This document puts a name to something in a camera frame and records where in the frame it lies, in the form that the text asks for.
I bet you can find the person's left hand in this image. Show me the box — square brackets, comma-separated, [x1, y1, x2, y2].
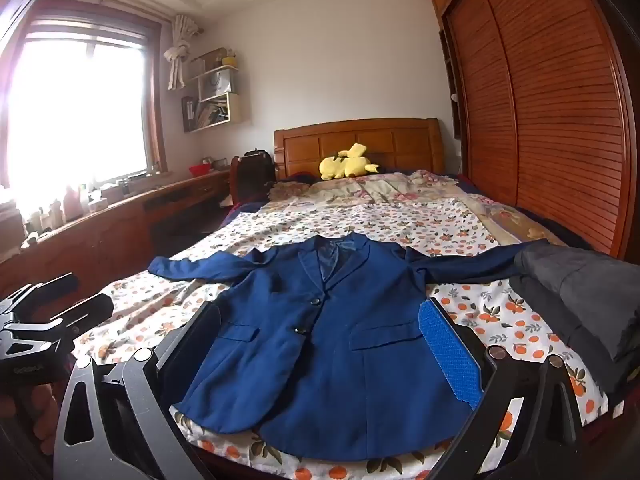
[0, 382, 58, 456]

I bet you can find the yellow plush toy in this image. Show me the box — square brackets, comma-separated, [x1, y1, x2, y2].
[319, 143, 380, 182]

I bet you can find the bed with orange-print sheet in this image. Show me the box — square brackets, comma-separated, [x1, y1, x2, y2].
[75, 195, 616, 480]

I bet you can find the white wall shelf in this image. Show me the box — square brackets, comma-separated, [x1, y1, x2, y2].
[181, 47, 251, 133]

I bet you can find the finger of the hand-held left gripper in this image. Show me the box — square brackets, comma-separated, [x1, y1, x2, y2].
[0, 273, 79, 326]
[50, 294, 115, 333]

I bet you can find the grey folded garment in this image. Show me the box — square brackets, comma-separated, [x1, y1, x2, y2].
[515, 245, 640, 361]

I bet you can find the blue suit jacket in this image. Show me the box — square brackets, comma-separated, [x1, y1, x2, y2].
[148, 232, 551, 461]

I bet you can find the tied white curtain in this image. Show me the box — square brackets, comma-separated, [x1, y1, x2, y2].
[163, 14, 198, 92]

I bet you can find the wooden slatted wardrobe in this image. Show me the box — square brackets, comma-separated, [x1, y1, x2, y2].
[428, 0, 638, 261]

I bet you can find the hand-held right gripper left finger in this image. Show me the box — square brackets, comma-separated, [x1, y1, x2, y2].
[52, 302, 222, 480]

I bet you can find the dark backpack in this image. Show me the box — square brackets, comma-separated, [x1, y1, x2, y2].
[230, 149, 277, 206]

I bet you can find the row of bottles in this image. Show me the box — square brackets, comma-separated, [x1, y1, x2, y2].
[20, 180, 131, 241]

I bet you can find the wooden headboard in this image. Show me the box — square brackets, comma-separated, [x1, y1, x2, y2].
[273, 118, 447, 181]

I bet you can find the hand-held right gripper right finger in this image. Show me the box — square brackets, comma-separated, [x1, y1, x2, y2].
[417, 299, 586, 480]

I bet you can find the long wooden desk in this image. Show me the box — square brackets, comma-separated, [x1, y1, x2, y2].
[0, 167, 233, 281]

